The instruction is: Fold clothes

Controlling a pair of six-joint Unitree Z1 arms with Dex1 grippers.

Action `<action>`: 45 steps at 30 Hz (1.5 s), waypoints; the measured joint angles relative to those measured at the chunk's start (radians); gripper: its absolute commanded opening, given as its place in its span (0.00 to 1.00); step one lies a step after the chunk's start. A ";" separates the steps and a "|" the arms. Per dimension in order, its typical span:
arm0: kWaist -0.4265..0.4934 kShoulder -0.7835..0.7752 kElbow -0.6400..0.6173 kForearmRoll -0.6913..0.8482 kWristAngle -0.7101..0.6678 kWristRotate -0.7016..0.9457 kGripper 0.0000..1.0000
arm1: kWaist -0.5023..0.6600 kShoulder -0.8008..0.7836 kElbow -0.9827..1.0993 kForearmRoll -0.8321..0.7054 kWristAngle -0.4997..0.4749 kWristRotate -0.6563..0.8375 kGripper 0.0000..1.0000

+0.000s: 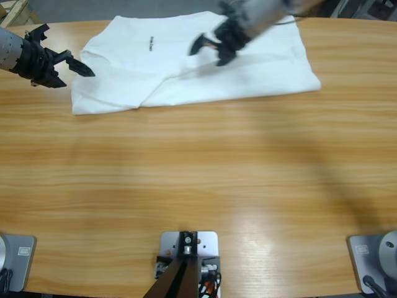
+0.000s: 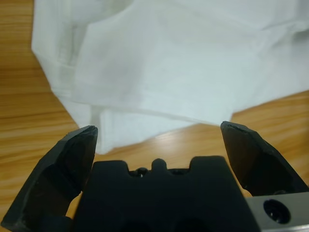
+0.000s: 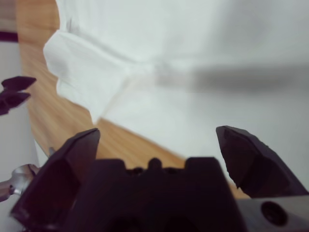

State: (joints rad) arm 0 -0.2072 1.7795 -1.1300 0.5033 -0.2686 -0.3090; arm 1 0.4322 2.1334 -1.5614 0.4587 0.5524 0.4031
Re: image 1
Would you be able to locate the dark camera post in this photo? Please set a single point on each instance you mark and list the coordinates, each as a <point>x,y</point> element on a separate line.
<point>183,279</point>

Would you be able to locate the wooden crate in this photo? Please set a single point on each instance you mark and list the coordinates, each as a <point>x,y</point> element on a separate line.
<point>15,12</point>

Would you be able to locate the grey metal equipment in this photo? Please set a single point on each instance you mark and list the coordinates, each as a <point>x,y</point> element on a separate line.
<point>356,7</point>

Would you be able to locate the white mount plate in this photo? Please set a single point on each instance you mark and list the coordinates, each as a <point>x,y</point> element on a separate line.
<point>207,245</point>

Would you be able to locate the white t-shirt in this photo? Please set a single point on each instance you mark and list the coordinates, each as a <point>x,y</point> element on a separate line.
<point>263,62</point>

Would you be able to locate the small electronics module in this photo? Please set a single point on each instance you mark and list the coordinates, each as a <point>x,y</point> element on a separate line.
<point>161,268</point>
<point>209,267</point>

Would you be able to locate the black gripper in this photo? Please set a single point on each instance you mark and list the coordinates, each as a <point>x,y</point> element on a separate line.
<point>232,34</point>
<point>34,62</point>

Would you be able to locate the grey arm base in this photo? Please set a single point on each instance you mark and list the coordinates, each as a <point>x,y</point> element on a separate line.
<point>21,267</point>
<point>366,257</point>

